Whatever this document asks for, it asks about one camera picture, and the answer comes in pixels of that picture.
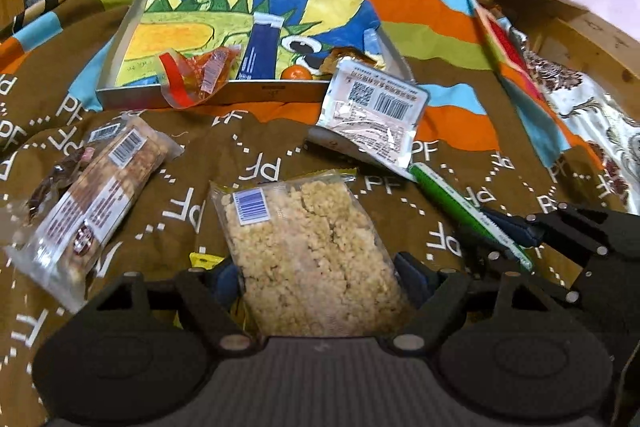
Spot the green stick snack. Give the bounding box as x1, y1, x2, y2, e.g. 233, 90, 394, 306
408, 162, 534, 272

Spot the rice crisp cake packet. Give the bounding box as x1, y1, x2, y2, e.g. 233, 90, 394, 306
209, 170, 412, 337

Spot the peanut nut bar packet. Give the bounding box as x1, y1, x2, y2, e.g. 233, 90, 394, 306
1, 115, 183, 313

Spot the white barcode green snack pouch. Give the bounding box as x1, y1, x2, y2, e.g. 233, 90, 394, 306
317, 60, 430, 172

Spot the dark date snack packet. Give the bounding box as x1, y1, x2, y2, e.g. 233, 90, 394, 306
25, 120, 125, 225

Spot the red orange clear snack packet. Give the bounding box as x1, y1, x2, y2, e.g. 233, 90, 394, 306
156, 44, 242, 109

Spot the small orange ball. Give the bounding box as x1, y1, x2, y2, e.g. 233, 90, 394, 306
280, 65, 314, 81

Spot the blue stick packet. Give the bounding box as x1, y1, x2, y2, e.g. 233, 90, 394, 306
236, 12, 284, 80

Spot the golden foil snack packet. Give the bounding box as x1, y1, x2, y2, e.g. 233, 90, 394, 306
318, 46, 386, 75

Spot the yellow seaweed cracker packet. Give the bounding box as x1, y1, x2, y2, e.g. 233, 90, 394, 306
189, 253, 224, 270

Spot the floral white fabric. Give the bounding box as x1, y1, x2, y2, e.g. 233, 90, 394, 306
504, 24, 640, 215

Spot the brown patterned striped quilt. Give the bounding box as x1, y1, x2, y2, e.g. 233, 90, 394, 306
1, 0, 630, 426

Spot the colourful dragon tray box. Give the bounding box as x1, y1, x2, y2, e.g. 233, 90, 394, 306
96, 0, 413, 109

